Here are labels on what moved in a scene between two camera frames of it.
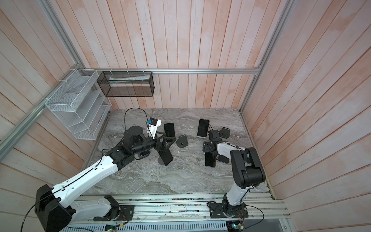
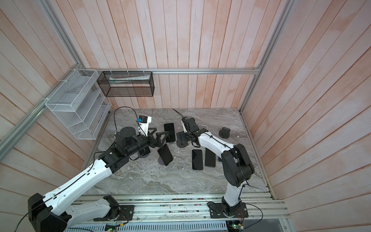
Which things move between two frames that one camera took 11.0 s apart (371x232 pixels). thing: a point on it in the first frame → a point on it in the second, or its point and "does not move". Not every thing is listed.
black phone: x=144 y=152 does not move
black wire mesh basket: x=126 y=83 does not move
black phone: x=203 y=127 → x=197 y=159
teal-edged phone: x=209 y=159 does not move
